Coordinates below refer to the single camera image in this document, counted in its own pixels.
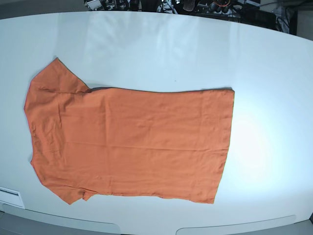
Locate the orange T-shirt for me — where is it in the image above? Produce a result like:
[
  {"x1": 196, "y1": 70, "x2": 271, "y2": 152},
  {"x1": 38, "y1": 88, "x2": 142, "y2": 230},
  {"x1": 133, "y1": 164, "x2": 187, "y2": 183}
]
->
[{"x1": 24, "y1": 59, "x2": 235, "y2": 204}]

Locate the white label plate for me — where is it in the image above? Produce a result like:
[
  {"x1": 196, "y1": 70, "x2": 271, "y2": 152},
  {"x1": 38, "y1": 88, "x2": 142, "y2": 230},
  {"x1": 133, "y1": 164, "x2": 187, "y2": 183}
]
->
[{"x1": 0, "y1": 187, "x2": 25, "y2": 209}]

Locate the background cables and equipment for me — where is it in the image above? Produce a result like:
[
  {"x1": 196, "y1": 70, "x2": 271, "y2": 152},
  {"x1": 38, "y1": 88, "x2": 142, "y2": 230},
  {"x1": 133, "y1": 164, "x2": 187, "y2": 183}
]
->
[{"x1": 84, "y1": 0, "x2": 298, "y2": 35}]

